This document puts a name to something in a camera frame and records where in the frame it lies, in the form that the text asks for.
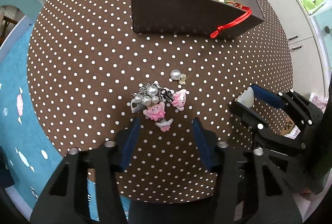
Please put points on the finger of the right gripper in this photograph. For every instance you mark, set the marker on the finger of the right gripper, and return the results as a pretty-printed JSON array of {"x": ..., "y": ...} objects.
[
  {"x": 261, "y": 130},
  {"x": 269, "y": 98}
]

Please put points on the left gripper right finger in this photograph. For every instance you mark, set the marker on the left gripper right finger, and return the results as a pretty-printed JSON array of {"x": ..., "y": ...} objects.
[{"x": 220, "y": 158}]

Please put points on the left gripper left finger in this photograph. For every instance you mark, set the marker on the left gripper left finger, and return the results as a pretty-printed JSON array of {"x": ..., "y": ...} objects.
[{"x": 111, "y": 158}]

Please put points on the white jade pendant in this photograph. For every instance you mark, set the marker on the white jade pendant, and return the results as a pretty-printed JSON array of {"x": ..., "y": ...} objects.
[{"x": 246, "y": 98}]

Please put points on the small white pink charm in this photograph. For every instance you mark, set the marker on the small white pink charm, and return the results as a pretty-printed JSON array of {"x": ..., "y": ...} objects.
[{"x": 165, "y": 125}]

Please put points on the pink white bunny charm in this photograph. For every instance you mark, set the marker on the pink white bunny charm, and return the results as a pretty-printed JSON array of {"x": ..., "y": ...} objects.
[{"x": 179, "y": 99}]

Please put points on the pink cartoon charm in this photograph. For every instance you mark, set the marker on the pink cartoon charm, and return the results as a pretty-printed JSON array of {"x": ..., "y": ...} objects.
[{"x": 155, "y": 112}]

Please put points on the pearl keychain cluster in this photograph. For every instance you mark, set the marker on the pearl keychain cluster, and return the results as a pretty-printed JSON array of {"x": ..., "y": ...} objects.
[{"x": 148, "y": 95}]

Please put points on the teal candy pattern bedspread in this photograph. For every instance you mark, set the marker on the teal candy pattern bedspread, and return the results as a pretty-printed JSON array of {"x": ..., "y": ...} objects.
[{"x": 31, "y": 135}]

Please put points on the brown polka dot tablecloth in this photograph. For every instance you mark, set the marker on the brown polka dot tablecloth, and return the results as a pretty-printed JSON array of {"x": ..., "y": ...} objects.
[{"x": 166, "y": 167}]

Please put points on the large pearl earring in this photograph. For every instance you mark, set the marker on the large pearl earring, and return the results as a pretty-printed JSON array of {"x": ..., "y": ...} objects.
[{"x": 178, "y": 76}]

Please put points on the green white package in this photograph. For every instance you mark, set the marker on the green white package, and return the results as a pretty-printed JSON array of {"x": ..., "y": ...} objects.
[{"x": 312, "y": 6}]

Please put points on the white cabinet with handles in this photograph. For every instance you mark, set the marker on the white cabinet with handles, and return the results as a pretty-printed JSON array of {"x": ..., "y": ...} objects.
[{"x": 310, "y": 73}]

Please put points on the light blue bed frame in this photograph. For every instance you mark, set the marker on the light blue bed frame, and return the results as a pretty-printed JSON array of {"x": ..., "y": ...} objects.
[{"x": 17, "y": 16}]

